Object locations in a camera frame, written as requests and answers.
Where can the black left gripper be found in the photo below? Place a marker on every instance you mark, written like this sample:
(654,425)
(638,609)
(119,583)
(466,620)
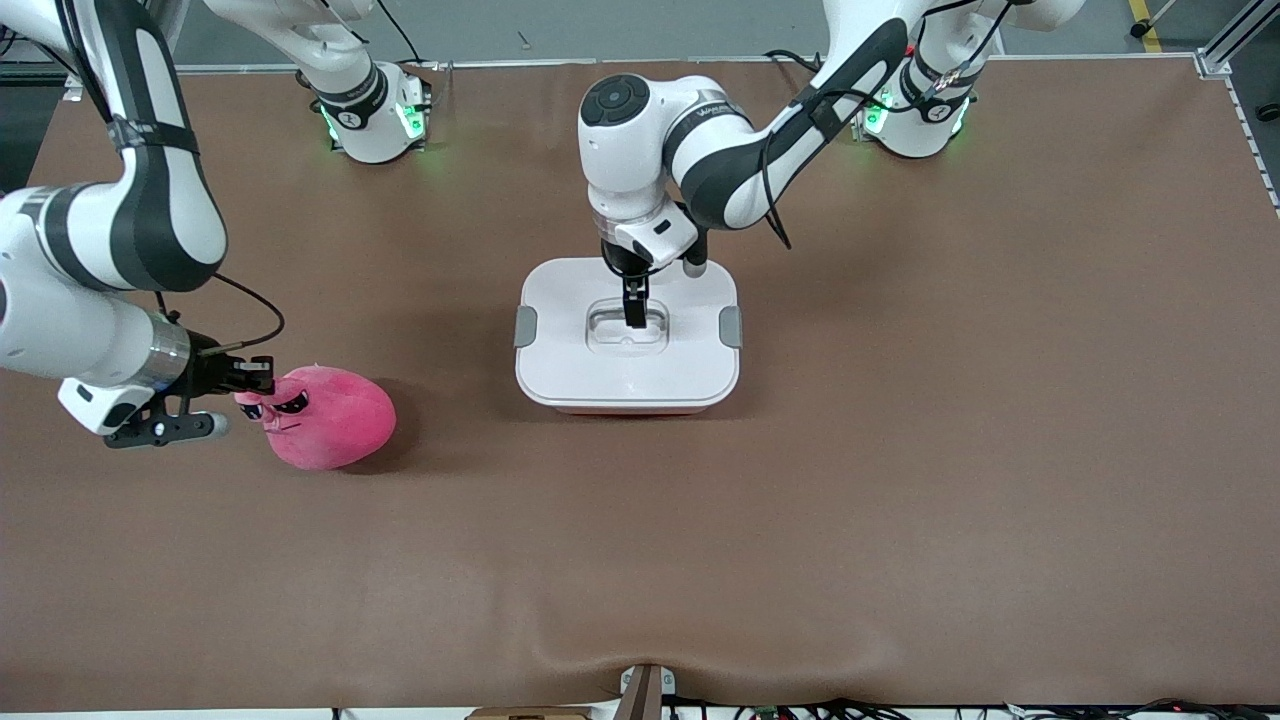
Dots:
(625,262)

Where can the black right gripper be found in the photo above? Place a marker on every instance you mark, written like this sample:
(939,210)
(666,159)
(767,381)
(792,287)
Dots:
(213,376)

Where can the pink plush toy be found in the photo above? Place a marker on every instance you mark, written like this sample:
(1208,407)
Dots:
(330,425)

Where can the white box lid grey latches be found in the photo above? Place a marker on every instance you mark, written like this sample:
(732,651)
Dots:
(560,360)

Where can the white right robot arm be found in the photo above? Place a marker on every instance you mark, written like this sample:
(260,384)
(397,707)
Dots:
(60,330)

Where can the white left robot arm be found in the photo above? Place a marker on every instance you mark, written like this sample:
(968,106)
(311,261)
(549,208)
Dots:
(640,160)

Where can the pink plastic box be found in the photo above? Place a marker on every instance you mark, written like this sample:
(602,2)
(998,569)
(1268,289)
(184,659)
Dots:
(630,410)

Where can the brown table mat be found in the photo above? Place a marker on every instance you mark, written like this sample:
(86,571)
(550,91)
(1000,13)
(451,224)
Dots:
(900,500)

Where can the black floor stand foot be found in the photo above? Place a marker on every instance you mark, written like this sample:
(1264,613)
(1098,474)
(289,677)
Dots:
(1140,28)

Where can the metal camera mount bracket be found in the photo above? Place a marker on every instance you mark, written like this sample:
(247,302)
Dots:
(645,695)

